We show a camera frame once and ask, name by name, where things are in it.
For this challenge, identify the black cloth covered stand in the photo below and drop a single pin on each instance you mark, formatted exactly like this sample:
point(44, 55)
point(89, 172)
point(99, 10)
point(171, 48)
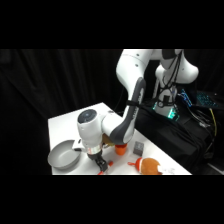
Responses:
point(173, 136)

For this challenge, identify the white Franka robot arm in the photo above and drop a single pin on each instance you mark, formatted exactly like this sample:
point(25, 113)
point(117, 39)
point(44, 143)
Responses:
point(133, 76)

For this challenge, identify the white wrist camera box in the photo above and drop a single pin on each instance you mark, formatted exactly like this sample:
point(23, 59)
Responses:
point(77, 145)

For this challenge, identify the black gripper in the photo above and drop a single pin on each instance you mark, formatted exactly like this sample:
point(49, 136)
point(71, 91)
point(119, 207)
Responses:
point(94, 157)

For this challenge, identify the orange and white plush toy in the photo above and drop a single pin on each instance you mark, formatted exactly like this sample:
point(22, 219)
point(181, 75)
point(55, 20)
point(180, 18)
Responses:
point(149, 166)

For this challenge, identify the orange cup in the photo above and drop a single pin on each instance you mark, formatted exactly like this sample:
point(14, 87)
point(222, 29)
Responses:
point(121, 149)

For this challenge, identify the small grey box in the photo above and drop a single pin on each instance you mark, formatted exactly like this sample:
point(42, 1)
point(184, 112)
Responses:
point(138, 148)

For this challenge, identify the grey bowl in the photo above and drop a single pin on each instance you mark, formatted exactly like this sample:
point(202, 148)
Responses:
point(63, 156)

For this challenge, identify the tan wrist mount bracket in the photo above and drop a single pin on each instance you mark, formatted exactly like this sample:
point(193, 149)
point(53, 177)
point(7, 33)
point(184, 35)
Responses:
point(107, 140)

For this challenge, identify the blue lit keyboard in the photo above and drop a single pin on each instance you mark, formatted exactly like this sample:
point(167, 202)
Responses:
point(208, 99)

